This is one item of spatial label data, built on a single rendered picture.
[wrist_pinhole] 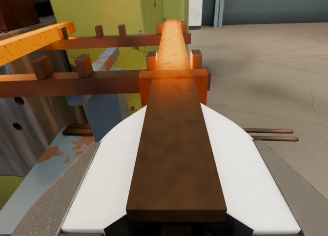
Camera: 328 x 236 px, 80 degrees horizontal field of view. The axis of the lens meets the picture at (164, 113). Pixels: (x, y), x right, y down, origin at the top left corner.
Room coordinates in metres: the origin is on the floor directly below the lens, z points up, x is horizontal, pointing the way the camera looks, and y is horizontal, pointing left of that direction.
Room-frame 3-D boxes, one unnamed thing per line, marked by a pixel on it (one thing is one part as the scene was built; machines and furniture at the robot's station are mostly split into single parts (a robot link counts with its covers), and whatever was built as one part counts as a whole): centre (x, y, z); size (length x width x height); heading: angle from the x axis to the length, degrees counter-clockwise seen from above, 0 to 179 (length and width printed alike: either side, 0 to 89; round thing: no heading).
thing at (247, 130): (0.41, -0.02, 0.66); 0.60 x 0.04 x 0.01; 82
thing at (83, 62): (0.32, 0.10, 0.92); 0.23 x 0.06 x 0.02; 177
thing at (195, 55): (0.31, -0.02, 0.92); 0.23 x 0.06 x 0.02; 177
